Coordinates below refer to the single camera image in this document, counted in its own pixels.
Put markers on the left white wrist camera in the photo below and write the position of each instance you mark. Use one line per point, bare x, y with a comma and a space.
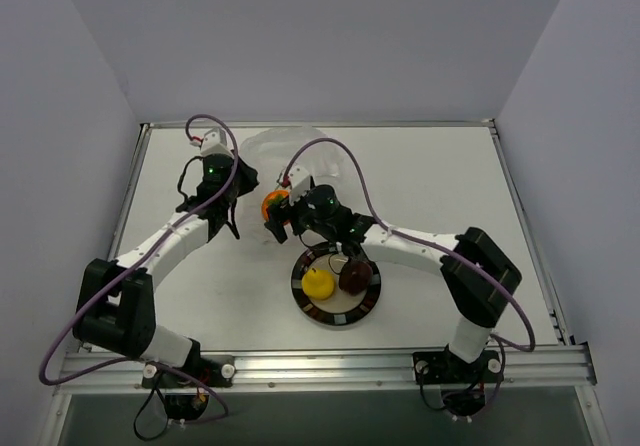
213, 142

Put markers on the aluminium front frame rail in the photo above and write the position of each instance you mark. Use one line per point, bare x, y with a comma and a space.
350, 370

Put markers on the dark red fake apple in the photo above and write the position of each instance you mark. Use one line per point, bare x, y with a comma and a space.
355, 277

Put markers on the black rimmed ceramic plate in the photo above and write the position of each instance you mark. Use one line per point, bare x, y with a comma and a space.
340, 310

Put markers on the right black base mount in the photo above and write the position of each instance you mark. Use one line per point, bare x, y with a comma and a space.
463, 391

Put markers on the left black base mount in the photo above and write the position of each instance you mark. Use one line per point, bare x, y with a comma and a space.
188, 394

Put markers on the yellow fake fruit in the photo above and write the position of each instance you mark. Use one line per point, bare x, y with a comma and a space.
318, 284

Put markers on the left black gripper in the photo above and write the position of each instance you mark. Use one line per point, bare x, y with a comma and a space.
240, 181

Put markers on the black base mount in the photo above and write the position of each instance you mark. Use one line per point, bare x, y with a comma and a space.
463, 391
188, 394

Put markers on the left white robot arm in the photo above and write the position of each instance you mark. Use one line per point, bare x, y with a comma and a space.
122, 316

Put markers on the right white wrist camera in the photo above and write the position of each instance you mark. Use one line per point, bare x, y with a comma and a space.
297, 182

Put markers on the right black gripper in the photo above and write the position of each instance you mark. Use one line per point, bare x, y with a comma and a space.
285, 211

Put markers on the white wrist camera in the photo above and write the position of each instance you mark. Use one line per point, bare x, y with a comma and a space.
297, 182
213, 142

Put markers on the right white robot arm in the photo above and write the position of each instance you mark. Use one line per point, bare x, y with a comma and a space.
480, 278

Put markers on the clear printed plastic bag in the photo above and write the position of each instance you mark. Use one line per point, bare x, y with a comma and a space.
269, 152

